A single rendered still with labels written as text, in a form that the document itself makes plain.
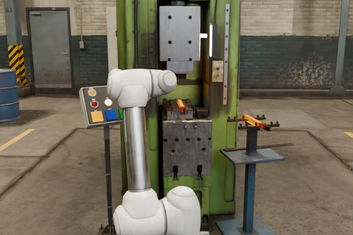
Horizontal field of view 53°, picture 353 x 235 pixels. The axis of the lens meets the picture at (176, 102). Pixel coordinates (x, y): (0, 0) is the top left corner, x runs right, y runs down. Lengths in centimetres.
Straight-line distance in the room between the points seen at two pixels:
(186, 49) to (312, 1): 666
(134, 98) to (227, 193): 182
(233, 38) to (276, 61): 605
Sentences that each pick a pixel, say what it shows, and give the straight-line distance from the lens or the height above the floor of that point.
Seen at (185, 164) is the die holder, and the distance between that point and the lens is 279.
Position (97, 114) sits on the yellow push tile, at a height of 103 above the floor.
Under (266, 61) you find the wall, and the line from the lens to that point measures 882.
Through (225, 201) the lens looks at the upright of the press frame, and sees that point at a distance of 320.
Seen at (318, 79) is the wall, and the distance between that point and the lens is 923.
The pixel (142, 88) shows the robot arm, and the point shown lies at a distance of 158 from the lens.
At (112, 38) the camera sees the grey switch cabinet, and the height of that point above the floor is 141.
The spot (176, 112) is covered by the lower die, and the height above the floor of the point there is 97.
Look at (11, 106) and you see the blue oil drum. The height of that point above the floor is 25.
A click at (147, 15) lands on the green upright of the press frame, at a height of 170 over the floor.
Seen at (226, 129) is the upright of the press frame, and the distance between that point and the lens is 297.
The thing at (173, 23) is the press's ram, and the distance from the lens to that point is 264.
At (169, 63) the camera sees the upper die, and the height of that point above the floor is 135.
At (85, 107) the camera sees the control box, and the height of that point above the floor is 107.
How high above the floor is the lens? 159
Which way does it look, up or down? 12 degrees down
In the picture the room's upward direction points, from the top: straight up
